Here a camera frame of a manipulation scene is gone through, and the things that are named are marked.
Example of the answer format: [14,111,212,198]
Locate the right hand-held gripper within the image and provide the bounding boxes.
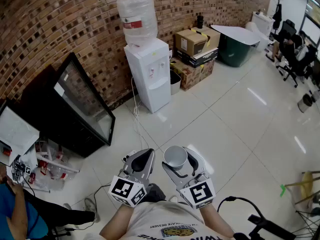
[161,146,216,210]

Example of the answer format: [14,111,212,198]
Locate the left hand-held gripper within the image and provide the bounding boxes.
[108,148,156,207]

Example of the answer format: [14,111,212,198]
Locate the grey cup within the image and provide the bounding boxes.
[163,145,188,171]

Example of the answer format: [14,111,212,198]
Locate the white water dispenser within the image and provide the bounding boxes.
[124,37,171,114]

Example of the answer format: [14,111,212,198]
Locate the person's left forearm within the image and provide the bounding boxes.
[99,203,141,240]

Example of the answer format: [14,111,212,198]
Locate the person's right forearm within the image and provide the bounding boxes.
[201,203,236,240]

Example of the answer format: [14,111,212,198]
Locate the large clear water bottle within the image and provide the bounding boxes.
[116,0,159,49]

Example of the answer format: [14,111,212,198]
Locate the white power strip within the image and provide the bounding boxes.
[121,150,138,163]

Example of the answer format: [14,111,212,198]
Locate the person's dark trousers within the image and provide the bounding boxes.
[142,183,166,204]

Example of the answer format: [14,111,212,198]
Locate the person's beige printed shirt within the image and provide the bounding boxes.
[82,200,226,240]

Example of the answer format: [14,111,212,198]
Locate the pile of clear plastic bottles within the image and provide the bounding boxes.
[32,138,81,192]

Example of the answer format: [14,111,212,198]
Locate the large black monitor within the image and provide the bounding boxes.
[4,51,116,159]

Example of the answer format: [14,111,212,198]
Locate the white waste bin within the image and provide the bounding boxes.
[169,69,182,96]

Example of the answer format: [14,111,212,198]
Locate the patterned cardboard box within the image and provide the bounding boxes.
[170,57,216,92]

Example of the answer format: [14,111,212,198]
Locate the flat black box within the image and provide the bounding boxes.
[176,47,219,69]

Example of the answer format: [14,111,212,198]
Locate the wooden stool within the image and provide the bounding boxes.
[284,170,320,210]

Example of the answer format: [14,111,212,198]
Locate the plain brown cardboard box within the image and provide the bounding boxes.
[174,28,210,57]

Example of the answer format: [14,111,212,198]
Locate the white box cabinet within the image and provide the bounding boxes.
[0,101,40,167]

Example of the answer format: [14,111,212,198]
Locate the green tub with white top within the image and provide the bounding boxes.
[211,24,261,68]

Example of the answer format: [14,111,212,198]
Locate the brown box with striped tape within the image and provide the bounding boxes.
[191,26,221,50]

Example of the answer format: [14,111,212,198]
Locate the silver trash can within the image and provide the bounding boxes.
[297,93,314,114]

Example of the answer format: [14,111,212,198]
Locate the black office chair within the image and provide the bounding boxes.
[276,37,318,89]
[268,18,297,46]

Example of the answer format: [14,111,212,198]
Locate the white appliance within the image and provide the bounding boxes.
[244,11,276,52]

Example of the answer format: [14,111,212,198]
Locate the coat stand with black jacket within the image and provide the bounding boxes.
[272,0,283,31]

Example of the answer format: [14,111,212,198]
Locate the white power cable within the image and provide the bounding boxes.
[131,76,151,152]

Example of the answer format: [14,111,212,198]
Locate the black floor cable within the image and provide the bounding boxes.
[72,183,112,232]

